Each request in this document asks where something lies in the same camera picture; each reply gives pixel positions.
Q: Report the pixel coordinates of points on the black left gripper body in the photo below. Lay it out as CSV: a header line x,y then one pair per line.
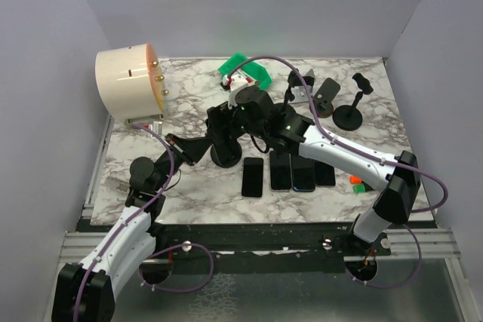
x,y
177,149

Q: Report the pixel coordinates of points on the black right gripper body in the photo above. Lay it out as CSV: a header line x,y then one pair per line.
x,y
239,126

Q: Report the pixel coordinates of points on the black clamp phone stand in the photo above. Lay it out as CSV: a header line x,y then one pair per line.
x,y
226,154

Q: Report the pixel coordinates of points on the black front phone stand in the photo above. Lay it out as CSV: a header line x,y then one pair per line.
x,y
296,93

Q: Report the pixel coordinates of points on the black phone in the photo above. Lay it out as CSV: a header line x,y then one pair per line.
x,y
302,171

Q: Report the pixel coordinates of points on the purple case phone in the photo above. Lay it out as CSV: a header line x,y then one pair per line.
x,y
324,175

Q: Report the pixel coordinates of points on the black round base phone stand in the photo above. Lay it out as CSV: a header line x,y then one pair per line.
x,y
348,117

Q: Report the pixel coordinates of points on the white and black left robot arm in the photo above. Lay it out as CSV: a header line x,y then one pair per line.
x,y
88,290

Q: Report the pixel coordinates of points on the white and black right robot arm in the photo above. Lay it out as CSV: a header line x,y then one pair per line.
x,y
283,130

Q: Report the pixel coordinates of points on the brown base phone stand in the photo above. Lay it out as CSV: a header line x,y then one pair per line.
x,y
324,97

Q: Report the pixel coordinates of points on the green plastic bin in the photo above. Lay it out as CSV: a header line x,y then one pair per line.
x,y
252,71

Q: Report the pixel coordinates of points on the white cylindrical drum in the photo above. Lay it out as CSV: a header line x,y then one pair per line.
x,y
130,82

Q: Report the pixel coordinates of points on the orange cap marker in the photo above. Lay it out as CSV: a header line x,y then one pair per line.
x,y
355,180

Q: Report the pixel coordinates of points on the green cap marker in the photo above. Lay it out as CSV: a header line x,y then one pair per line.
x,y
361,188

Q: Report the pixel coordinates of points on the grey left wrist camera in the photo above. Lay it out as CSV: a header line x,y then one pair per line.
x,y
155,126

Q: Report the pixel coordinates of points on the black front mounting rail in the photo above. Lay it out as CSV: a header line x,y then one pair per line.
x,y
257,248

